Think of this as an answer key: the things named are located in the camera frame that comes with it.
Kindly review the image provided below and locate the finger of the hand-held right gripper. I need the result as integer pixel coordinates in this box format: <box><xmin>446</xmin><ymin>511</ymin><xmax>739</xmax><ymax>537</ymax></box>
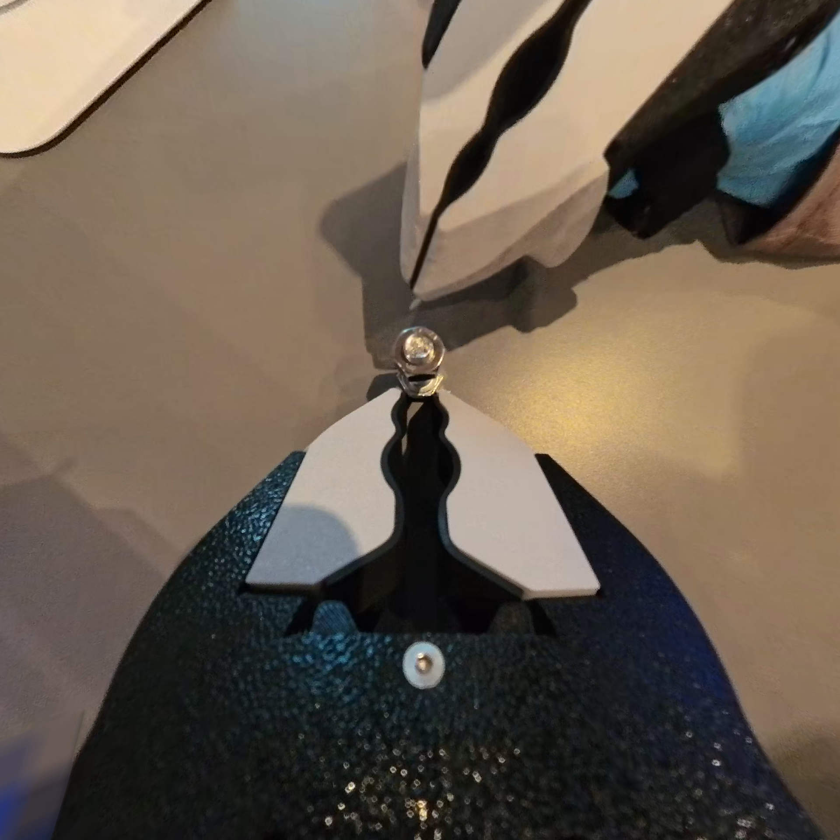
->
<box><xmin>400</xmin><ymin>0</ymin><xmax>589</xmax><ymax>293</ymax></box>
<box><xmin>411</xmin><ymin>0</ymin><xmax>740</xmax><ymax>303</ymax></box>

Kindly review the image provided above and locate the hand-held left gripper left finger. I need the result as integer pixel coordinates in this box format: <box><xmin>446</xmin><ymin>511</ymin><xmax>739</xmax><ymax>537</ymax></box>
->
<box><xmin>245</xmin><ymin>387</ymin><xmax>403</xmax><ymax>586</ymax></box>

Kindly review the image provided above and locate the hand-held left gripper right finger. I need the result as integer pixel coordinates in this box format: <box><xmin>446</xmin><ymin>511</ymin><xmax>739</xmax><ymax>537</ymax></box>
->
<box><xmin>436</xmin><ymin>388</ymin><xmax>601</xmax><ymax>601</ymax></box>

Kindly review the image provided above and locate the silver hex bolt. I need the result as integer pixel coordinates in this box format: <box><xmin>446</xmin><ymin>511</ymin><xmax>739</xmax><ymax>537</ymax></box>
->
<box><xmin>397</xmin><ymin>335</ymin><xmax>447</xmax><ymax>398</ymax></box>

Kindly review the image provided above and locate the silver hex nut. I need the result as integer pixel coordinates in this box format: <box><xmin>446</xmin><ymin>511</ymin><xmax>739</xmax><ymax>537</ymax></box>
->
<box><xmin>392</xmin><ymin>326</ymin><xmax>442</xmax><ymax>370</ymax></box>

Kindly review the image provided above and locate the person's right forearm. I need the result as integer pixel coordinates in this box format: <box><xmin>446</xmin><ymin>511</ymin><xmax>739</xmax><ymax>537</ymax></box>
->
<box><xmin>755</xmin><ymin>154</ymin><xmax>840</xmax><ymax>265</ymax></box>

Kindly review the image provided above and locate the person's right hand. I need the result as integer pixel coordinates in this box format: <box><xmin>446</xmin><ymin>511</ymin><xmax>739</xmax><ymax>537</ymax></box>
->
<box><xmin>718</xmin><ymin>28</ymin><xmax>840</xmax><ymax>210</ymax></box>

